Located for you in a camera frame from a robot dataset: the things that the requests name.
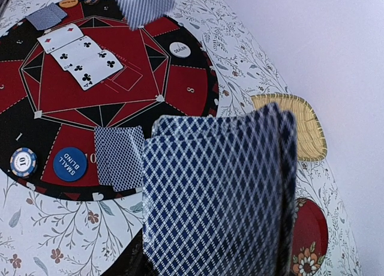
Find blue checkered card deck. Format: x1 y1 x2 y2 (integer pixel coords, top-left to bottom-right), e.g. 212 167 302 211
142 103 297 275

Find blue white ten chip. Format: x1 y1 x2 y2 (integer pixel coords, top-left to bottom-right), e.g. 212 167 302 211
10 147 37 178

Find face-up four clubs card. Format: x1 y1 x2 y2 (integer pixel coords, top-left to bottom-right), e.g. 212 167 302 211
68 50 123 91

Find orange dealer button chip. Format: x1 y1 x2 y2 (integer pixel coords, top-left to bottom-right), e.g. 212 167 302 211
59 0 79 8

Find dealt blue cards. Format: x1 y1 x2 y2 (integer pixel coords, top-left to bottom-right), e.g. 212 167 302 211
94 126 145 192
26 3 67 31

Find round red black poker mat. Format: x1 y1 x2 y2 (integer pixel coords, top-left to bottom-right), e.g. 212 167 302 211
1 0 218 201

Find woven bamboo basket tray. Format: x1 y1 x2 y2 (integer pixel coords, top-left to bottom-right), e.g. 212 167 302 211
251 93 328 161

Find blue small blind chip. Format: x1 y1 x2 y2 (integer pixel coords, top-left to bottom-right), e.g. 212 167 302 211
53 147 88 182

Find face-up diamonds card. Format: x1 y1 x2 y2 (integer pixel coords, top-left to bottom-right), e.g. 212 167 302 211
37 23 83 54

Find white dealer button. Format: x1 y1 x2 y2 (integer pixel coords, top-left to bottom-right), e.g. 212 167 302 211
169 42 191 58

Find blurred blue card being passed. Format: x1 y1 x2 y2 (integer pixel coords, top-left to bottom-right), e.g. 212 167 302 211
116 0 175 31

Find red floral round plate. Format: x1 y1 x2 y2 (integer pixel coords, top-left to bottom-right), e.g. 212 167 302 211
290 198 328 275

